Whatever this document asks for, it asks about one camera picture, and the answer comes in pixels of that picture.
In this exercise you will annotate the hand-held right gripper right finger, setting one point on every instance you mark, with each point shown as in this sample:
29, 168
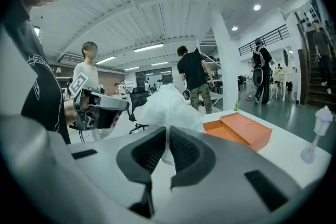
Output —
207, 162

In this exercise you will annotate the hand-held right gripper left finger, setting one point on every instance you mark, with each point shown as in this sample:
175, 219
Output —
126, 158

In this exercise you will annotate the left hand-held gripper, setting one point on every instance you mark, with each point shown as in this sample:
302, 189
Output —
105, 106

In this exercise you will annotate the orange cardboard box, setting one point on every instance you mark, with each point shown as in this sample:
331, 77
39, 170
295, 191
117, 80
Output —
244, 128

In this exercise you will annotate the white plastic item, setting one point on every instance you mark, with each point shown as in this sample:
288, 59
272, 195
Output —
168, 107

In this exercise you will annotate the person's left forearm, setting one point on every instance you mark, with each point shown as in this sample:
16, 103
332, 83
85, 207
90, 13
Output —
69, 111

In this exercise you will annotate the black office chair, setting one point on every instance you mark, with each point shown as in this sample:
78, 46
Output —
137, 97

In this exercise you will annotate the long ceiling tube light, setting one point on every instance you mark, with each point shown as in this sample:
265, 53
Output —
105, 60
148, 47

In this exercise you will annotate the person's black printed shirt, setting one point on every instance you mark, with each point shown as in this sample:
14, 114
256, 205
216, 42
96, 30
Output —
44, 91

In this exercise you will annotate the small green plant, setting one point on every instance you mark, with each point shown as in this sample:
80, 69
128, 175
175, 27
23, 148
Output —
237, 107

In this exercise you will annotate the white column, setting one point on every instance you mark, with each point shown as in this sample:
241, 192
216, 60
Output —
225, 60

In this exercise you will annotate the white dressing table with mirror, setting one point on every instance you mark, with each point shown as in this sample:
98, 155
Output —
284, 77

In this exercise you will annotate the white lantern figurine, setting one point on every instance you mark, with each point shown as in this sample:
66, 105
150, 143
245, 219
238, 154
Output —
322, 119

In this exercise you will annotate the dark wooden staircase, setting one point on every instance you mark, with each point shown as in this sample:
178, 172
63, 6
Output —
315, 94

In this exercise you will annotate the round ceiling light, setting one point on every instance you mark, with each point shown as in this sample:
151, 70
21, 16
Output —
234, 28
257, 7

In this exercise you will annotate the black balcony railing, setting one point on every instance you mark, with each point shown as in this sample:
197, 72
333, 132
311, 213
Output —
273, 36

